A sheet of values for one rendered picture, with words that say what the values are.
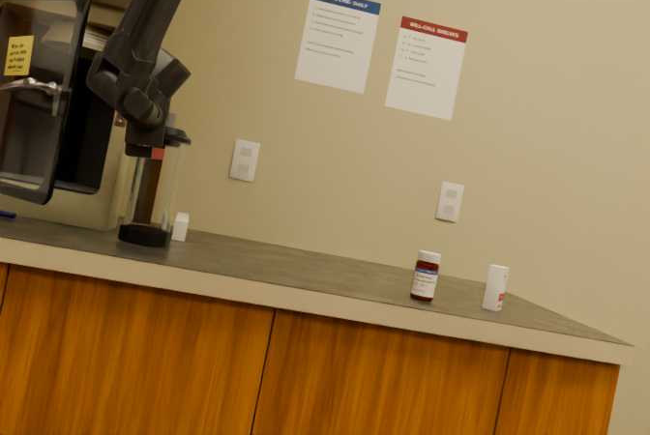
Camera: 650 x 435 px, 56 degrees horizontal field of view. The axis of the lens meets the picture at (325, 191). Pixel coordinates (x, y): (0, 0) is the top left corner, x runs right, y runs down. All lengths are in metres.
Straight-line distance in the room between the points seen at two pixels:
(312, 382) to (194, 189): 0.81
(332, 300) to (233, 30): 0.98
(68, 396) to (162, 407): 0.16
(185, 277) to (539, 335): 0.65
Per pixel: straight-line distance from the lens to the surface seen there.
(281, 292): 1.06
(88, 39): 1.43
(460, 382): 1.21
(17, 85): 1.21
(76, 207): 1.38
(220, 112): 1.78
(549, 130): 2.02
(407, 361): 1.16
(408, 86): 1.86
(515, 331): 1.19
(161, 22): 0.94
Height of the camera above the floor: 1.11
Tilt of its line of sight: level
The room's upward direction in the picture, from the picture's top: 11 degrees clockwise
